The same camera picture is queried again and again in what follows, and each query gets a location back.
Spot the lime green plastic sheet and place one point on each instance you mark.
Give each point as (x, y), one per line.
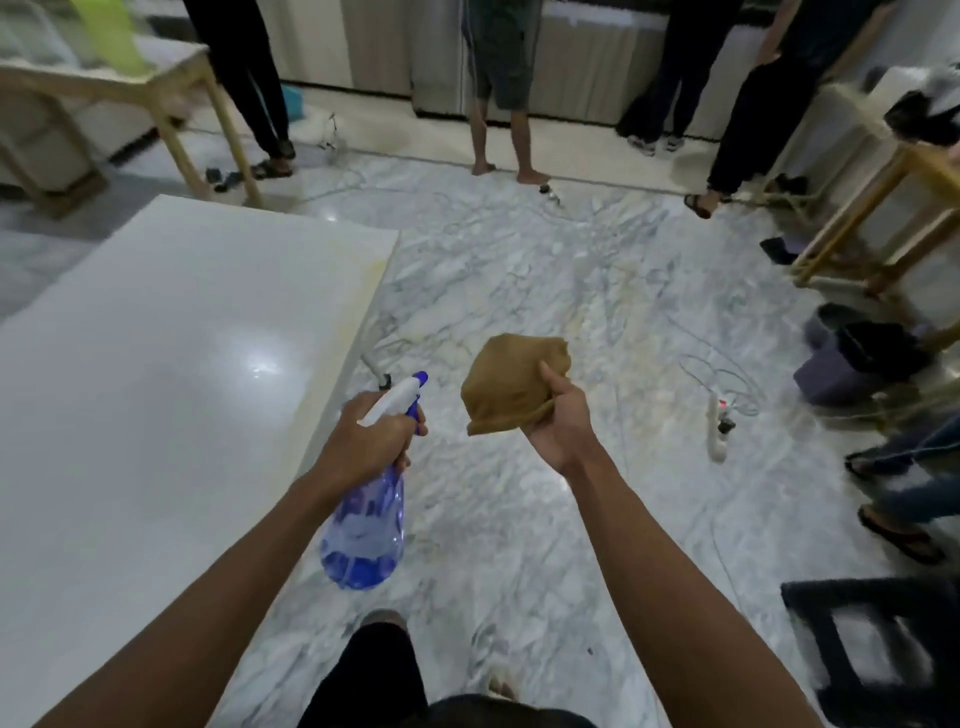
(112, 34)

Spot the light blue plastic bag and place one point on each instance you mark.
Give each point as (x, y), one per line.
(295, 105)

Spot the blue spray bottle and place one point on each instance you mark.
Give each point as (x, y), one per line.
(364, 547)

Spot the grey metal cabinet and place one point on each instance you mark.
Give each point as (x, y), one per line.
(600, 67)

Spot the small black box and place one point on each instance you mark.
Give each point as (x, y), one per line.
(780, 251)

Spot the white power strip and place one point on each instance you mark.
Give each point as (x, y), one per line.
(718, 442)
(551, 196)

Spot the purple trash bin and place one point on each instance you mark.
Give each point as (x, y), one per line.
(825, 375)

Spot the person's black shorts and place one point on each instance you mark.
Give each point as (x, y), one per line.
(367, 682)

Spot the black cloth bundle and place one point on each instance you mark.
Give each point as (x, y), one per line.
(922, 120)

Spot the grey round basin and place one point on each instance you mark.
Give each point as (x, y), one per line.
(821, 319)

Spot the person's left forearm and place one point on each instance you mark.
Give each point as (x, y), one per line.
(187, 622)

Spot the beige slipper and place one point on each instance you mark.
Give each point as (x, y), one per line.
(384, 619)
(501, 686)

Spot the person's right forearm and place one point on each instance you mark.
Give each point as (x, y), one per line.
(675, 615)

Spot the light wooden table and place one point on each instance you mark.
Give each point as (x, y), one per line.
(150, 86)

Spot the white table leg black foot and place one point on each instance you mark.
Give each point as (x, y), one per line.
(384, 381)

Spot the brown cleaning cloth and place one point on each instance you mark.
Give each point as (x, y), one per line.
(510, 382)

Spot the person's right hand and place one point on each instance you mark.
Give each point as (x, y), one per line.
(566, 431)

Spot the white glossy table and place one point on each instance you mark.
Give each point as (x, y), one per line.
(150, 450)

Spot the person's left hand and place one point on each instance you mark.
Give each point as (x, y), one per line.
(367, 450)

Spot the black plastic stool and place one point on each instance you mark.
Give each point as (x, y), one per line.
(825, 622)

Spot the black power adapter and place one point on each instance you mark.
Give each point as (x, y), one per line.
(214, 176)

